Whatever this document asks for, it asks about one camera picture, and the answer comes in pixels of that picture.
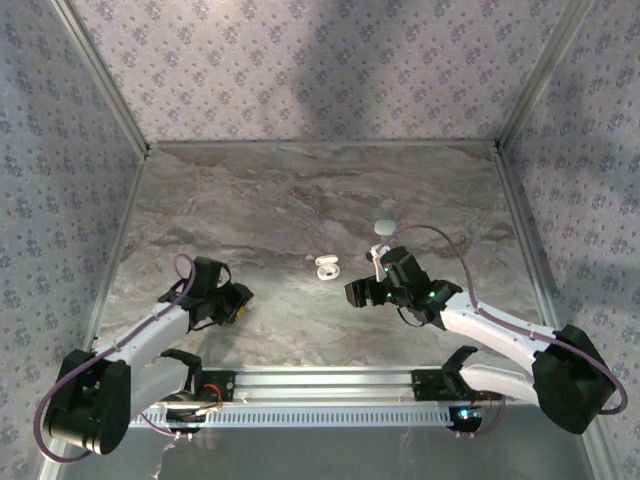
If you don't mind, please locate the white charging case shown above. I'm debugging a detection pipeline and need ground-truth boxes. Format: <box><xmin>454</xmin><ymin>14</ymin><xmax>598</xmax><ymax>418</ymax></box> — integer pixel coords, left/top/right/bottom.
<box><xmin>314</xmin><ymin>253</ymin><xmax>341</xmax><ymax>282</ymax></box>

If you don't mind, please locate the black controller board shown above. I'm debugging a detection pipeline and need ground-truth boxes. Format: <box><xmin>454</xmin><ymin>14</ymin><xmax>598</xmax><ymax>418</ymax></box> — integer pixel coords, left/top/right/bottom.
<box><xmin>448</xmin><ymin>405</ymin><xmax>485</xmax><ymax>435</ymax></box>
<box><xmin>165</xmin><ymin>407</ymin><xmax>207</xmax><ymax>435</ymax></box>

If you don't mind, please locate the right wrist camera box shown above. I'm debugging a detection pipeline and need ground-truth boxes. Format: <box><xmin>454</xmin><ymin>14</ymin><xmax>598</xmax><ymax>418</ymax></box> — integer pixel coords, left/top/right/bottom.
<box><xmin>366</xmin><ymin>243</ymin><xmax>394</xmax><ymax>279</ymax></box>

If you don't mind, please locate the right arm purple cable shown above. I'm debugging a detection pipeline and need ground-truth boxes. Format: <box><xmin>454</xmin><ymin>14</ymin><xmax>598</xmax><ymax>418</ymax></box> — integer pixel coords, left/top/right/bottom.
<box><xmin>377</xmin><ymin>225</ymin><xmax>630</xmax><ymax>440</ymax></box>

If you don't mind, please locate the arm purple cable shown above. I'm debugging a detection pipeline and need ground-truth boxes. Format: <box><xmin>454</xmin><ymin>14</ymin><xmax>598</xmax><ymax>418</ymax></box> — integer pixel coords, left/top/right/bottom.
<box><xmin>377</xmin><ymin>225</ymin><xmax>630</xmax><ymax>440</ymax></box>
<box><xmin>35</xmin><ymin>253</ymin><xmax>197</xmax><ymax>464</ymax></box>

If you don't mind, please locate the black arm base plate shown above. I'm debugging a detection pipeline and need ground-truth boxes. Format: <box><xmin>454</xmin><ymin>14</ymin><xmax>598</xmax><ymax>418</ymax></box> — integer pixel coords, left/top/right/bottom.
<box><xmin>164</xmin><ymin>370</ymin><xmax>237</xmax><ymax>402</ymax></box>
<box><xmin>412</xmin><ymin>369</ymin><xmax>504</xmax><ymax>402</ymax></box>

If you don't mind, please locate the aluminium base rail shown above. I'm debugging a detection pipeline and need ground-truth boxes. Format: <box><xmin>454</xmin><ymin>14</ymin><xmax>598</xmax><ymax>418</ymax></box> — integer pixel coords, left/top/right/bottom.
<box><xmin>55</xmin><ymin>364</ymin><xmax>600</xmax><ymax>407</ymax></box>

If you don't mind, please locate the white slotted cable duct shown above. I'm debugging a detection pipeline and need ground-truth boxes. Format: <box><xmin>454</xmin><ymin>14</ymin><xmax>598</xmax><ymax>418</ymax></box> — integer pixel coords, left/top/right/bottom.
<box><xmin>128</xmin><ymin>407</ymin><xmax>451</xmax><ymax>430</ymax></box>

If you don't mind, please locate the aluminium table side rail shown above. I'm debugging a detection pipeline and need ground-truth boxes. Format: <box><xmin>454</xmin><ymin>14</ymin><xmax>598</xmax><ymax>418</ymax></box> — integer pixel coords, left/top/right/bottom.
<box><xmin>492</xmin><ymin>148</ymin><xmax>574</xmax><ymax>365</ymax></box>
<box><xmin>79</xmin><ymin>149</ymin><xmax>151</xmax><ymax>369</ymax></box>

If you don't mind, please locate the aluminium frame cross bar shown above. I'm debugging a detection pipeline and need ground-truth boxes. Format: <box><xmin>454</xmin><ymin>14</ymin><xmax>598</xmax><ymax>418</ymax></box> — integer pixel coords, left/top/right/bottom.
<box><xmin>147</xmin><ymin>140</ymin><xmax>501</xmax><ymax>149</ymax></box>

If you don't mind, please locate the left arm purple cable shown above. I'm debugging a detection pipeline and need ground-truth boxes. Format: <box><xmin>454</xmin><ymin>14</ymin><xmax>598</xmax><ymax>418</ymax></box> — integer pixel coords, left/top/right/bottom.
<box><xmin>35</xmin><ymin>253</ymin><xmax>197</xmax><ymax>464</ymax></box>

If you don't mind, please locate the aluminium frame post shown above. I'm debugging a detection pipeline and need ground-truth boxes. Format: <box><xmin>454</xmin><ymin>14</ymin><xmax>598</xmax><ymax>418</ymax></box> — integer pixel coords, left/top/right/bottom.
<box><xmin>49</xmin><ymin>0</ymin><xmax>152</xmax><ymax>156</ymax></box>
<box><xmin>496</xmin><ymin>0</ymin><xmax>600</xmax><ymax>151</ymax></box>

